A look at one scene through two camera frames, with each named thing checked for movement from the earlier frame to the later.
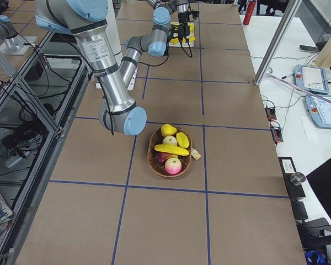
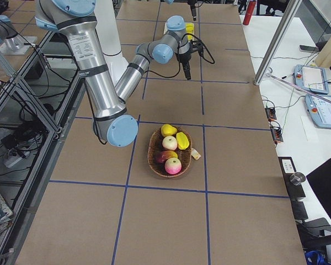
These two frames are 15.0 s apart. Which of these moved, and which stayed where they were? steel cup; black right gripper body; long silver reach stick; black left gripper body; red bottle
Moved: black right gripper body; black left gripper body
Stayed: steel cup; red bottle; long silver reach stick
